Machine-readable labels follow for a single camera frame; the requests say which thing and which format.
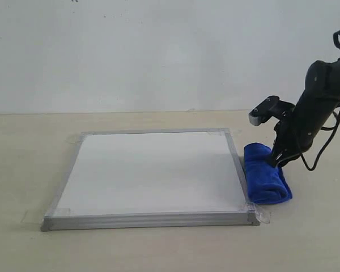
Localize clear tape front left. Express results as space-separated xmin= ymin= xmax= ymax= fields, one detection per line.
xmin=20 ymin=209 xmax=71 ymax=225

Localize clear tape back right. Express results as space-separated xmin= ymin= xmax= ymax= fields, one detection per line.
xmin=207 ymin=127 xmax=242 ymax=137

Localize aluminium framed whiteboard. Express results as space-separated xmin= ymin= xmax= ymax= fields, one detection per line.
xmin=41 ymin=128 xmax=252 ymax=232

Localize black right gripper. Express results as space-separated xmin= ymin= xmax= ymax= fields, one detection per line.
xmin=267 ymin=101 xmax=317 ymax=168

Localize blue microfiber cloth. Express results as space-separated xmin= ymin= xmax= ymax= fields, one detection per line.
xmin=244 ymin=143 xmax=292 ymax=205

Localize black camera cable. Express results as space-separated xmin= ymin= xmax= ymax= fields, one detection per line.
xmin=299 ymin=30 xmax=340 ymax=171

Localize clear tape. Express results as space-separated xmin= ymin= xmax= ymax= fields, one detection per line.
xmin=238 ymin=203 xmax=271 ymax=226
xmin=20 ymin=209 xmax=71 ymax=225
xmin=207 ymin=127 xmax=242 ymax=137

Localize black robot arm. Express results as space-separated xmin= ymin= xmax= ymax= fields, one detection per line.
xmin=268 ymin=60 xmax=340 ymax=167

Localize clear tape front right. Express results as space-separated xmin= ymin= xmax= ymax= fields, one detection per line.
xmin=238 ymin=203 xmax=271 ymax=226

